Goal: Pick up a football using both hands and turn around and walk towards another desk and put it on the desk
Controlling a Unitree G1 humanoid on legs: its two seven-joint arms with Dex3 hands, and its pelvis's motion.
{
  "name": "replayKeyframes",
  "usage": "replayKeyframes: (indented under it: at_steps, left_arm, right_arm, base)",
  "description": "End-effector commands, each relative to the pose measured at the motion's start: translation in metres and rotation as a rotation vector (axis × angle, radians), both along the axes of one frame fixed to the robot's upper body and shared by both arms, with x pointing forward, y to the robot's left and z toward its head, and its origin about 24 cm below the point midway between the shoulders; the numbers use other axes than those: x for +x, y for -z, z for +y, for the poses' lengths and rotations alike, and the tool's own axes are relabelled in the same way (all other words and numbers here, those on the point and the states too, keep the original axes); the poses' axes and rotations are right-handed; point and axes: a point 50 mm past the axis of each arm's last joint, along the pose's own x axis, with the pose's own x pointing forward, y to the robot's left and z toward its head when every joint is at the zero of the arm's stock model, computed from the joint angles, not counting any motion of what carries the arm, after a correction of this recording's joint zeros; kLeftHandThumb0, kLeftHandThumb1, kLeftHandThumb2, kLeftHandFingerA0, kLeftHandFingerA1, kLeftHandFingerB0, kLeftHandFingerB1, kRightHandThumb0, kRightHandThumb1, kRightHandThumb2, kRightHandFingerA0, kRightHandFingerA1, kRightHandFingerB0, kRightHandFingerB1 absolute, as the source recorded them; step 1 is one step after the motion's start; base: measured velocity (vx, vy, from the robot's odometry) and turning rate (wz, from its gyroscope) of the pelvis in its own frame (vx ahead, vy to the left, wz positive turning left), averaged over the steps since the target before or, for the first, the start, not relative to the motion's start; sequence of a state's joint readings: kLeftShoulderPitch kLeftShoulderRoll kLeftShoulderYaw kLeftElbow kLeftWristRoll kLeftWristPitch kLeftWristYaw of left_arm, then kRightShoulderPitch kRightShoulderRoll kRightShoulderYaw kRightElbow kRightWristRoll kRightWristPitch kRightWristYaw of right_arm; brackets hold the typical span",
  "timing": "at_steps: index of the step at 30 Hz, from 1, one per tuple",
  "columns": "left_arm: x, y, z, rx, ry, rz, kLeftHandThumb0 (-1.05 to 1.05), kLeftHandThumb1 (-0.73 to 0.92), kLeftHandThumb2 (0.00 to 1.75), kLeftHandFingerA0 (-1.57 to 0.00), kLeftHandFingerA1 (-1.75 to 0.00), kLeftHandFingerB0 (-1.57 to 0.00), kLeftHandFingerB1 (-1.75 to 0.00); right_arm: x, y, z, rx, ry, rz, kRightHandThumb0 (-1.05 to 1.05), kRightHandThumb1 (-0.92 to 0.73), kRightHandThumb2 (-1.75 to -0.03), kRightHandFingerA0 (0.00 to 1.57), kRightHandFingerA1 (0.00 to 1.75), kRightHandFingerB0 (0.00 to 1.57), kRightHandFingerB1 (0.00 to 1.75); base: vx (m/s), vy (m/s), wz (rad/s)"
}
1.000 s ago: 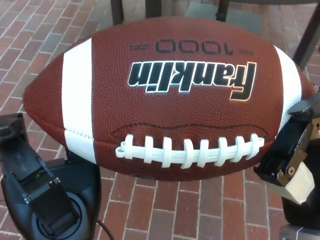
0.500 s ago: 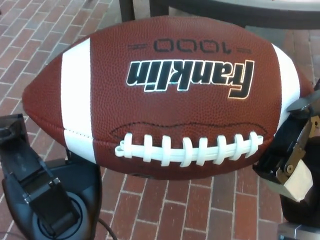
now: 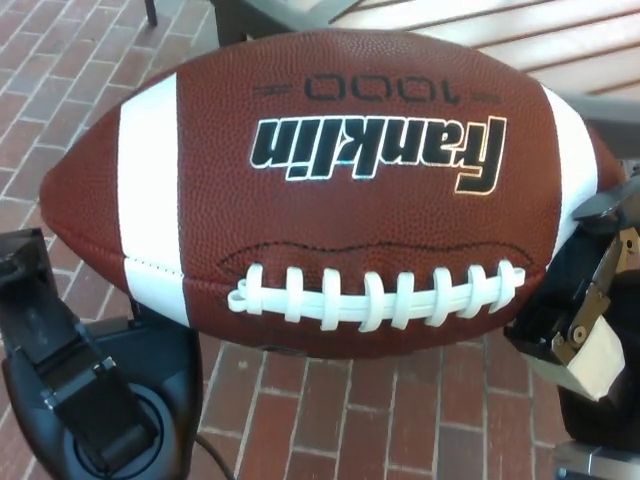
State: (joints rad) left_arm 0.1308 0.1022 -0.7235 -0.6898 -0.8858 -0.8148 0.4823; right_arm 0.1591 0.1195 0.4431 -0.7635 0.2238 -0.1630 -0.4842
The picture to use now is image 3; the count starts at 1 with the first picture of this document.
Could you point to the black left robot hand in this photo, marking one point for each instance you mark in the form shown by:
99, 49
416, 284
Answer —
100, 400

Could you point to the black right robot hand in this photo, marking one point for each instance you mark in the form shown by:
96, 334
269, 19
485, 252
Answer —
565, 310

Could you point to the brown Franklin leather football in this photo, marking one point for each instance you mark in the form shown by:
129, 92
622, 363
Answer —
325, 210

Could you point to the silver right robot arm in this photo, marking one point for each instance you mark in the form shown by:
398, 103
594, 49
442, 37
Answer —
600, 460

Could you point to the dark metal furniture leg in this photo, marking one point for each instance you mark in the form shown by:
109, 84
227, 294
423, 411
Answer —
150, 10

